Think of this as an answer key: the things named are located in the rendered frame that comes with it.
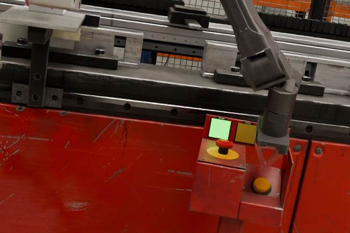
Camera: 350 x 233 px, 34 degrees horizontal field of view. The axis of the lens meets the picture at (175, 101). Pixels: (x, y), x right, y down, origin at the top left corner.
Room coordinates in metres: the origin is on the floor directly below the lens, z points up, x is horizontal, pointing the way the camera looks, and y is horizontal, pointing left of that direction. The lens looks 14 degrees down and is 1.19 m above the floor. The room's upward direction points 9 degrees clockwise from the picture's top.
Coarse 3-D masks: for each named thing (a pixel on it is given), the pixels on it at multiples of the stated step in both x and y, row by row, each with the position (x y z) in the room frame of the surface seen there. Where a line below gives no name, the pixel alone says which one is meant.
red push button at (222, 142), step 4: (220, 140) 1.22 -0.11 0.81; (224, 140) 1.22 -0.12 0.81; (228, 140) 1.23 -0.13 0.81; (216, 144) 1.21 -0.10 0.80; (220, 144) 1.20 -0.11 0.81; (224, 144) 1.20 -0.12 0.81; (228, 144) 1.20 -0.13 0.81; (232, 144) 1.21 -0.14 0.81; (220, 148) 1.21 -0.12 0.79; (224, 148) 1.20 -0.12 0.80; (228, 148) 1.20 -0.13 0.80; (220, 152) 1.21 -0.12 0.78; (224, 152) 1.21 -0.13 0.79
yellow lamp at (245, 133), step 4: (240, 124) 1.30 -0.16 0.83; (244, 124) 1.30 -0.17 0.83; (240, 128) 1.30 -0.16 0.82; (244, 128) 1.30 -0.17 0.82; (248, 128) 1.30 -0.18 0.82; (252, 128) 1.30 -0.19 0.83; (236, 132) 1.30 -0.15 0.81; (240, 132) 1.30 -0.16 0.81; (244, 132) 1.30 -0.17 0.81; (248, 132) 1.30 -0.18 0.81; (252, 132) 1.30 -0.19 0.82; (236, 136) 1.30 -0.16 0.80; (240, 136) 1.30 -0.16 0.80; (244, 136) 1.30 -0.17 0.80; (248, 136) 1.30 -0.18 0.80; (252, 136) 1.30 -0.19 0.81; (236, 140) 1.30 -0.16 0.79; (240, 140) 1.30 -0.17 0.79; (244, 140) 1.30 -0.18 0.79; (248, 140) 1.30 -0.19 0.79; (252, 140) 1.30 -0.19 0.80
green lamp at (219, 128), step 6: (216, 120) 1.30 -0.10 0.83; (222, 120) 1.30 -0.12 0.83; (210, 126) 1.30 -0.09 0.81; (216, 126) 1.30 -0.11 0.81; (222, 126) 1.30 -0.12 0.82; (228, 126) 1.30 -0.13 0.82; (210, 132) 1.30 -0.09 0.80; (216, 132) 1.30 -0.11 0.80; (222, 132) 1.30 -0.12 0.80; (228, 132) 1.30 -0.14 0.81; (222, 138) 1.30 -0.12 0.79
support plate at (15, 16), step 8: (16, 8) 1.43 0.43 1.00; (24, 8) 1.46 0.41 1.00; (0, 16) 1.27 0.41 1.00; (8, 16) 1.29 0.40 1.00; (16, 16) 1.30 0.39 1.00; (24, 16) 1.32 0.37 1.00; (32, 16) 1.34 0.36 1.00; (40, 16) 1.36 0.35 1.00; (48, 16) 1.38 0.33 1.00; (56, 16) 1.41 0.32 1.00; (64, 16) 1.43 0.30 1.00; (72, 16) 1.45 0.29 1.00; (80, 16) 1.47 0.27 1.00; (24, 24) 1.25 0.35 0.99; (32, 24) 1.26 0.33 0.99; (40, 24) 1.26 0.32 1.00; (48, 24) 1.26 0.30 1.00; (56, 24) 1.27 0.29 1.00; (64, 24) 1.29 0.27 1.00; (72, 24) 1.31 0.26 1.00; (80, 24) 1.36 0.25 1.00
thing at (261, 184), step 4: (256, 180) 1.22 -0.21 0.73; (260, 180) 1.22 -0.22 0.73; (264, 180) 1.22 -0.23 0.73; (256, 184) 1.21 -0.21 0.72; (260, 184) 1.21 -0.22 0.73; (264, 184) 1.21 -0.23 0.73; (268, 184) 1.21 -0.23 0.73; (256, 188) 1.20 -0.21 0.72; (260, 188) 1.20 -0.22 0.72; (264, 188) 1.20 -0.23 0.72; (268, 188) 1.20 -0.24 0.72; (260, 192) 1.20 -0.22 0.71; (264, 192) 1.20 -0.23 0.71
